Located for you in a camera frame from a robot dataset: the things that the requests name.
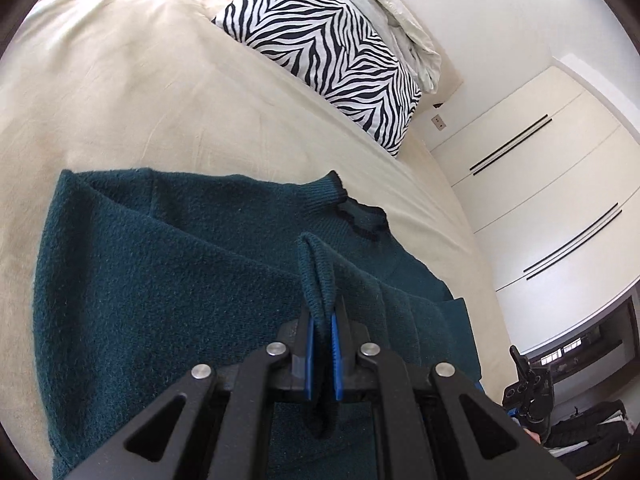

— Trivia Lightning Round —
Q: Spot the white wardrobe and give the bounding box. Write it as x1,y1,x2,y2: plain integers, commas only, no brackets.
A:
430,55,640,356

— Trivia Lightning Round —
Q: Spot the dark teal knit sweater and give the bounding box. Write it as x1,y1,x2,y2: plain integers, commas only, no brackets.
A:
32,167,483,480

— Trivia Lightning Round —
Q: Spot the black wardrobe handle pair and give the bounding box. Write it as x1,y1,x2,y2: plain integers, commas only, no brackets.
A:
522,203,623,279
470,115,551,176

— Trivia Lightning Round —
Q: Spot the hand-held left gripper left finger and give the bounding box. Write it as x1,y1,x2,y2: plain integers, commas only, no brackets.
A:
65,306,321,480

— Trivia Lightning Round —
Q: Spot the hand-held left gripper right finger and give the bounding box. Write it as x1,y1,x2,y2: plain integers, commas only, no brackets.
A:
327,295,577,480

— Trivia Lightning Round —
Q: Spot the dark wall shelf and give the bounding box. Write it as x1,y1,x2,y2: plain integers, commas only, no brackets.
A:
525,290,640,378

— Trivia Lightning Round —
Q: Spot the dark clothes pile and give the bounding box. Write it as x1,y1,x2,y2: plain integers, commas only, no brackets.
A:
545,400,632,461

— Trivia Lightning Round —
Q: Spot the white folded duvet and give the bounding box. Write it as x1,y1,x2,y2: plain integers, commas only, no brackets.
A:
310,0,443,93

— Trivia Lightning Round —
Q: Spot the beige bed cover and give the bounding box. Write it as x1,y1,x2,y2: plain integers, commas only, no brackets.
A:
0,0,516,461

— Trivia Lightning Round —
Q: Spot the zebra print pillow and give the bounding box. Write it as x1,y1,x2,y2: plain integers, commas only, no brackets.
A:
211,0,423,158

